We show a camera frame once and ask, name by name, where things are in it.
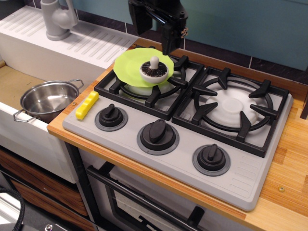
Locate black stove knob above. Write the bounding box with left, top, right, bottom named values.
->
left=95, top=103, right=128, bottom=132
left=137, top=119, right=180, bottom=155
left=192, top=144, right=231, bottom=177

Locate stainless steel pot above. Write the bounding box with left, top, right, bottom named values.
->
left=13, top=79, right=84, bottom=124

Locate wooden drawer front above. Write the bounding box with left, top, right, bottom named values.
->
left=0, top=147, right=88, bottom=217

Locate lime green plastic plate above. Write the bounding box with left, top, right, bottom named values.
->
left=114, top=48, right=174, bottom=87

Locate yellow toy fry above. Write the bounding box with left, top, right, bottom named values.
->
left=75, top=91, right=99, bottom=120

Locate white brown toy mushroom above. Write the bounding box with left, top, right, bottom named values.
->
left=140, top=56, right=169, bottom=84

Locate grey toy stove top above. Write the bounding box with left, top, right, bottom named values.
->
left=62, top=45, right=294, bottom=212

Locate black right stove knob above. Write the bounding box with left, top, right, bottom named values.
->
left=192, top=144, right=231, bottom=177

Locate white right burner cap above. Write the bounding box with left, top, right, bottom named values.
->
left=206, top=89, right=258, bottom=128

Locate black right burner grate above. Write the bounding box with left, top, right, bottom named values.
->
left=172, top=67, right=293, bottom=157

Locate black burner grate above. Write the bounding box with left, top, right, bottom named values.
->
left=94, top=55, right=205, bottom=120
left=172, top=67, right=293, bottom=157

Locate black left stove knob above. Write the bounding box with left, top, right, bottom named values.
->
left=95, top=103, right=128, bottom=132

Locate black middle stove knob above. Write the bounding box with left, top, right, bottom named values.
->
left=137, top=119, right=180, bottom=155

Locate white left burner cap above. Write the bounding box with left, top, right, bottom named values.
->
left=127, top=82, right=175, bottom=96

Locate toy oven door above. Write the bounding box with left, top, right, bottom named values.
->
left=80, top=151, right=239, bottom=231

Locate white burner cap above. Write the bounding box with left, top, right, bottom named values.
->
left=206, top=89, right=258, bottom=128
left=127, top=82, right=175, bottom=96

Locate grey toy faucet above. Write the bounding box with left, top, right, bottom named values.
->
left=40, top=0, right=78, bottom=41

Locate black braided cable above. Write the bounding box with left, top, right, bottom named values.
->
left=0, top=187, right=26, bottom=231

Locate white toy sink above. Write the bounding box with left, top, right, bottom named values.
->
left=0, top=6, right=137, bottom=183

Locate black left burner grate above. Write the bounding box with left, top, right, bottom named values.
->
left=94, top=55, right=205, bottom=120

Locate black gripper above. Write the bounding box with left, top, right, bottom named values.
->
left=128, top=0, right=188, bottom=55

